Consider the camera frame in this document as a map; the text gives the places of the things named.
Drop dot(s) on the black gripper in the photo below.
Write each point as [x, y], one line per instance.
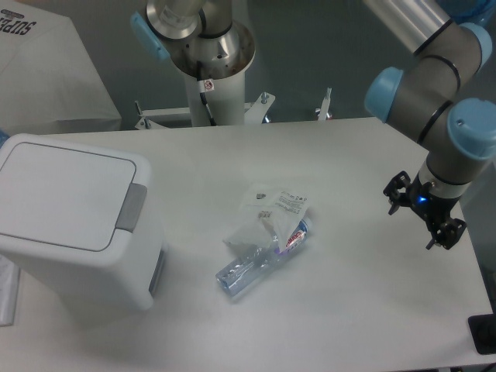
[433, 210]

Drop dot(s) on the white push-top trash can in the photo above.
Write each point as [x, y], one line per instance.
[82, 219]

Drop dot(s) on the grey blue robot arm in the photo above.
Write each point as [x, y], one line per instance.
[459, 137]

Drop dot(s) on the black device at table edge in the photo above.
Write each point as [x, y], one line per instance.
[482, 329]

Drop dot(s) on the metal clamp bolt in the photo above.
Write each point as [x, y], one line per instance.
[323, 112]

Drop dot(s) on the crumpled clear plastic bag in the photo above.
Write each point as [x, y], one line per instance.
[268, 217]

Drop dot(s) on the clear plastic water bottle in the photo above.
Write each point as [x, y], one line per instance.
[257, 263]

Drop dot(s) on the white cloth with lettering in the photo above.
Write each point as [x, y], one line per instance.
[49, 84]

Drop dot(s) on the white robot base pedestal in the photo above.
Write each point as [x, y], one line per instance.
[207, 46]

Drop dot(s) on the white metal base frame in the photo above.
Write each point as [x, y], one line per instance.
[213, 114]

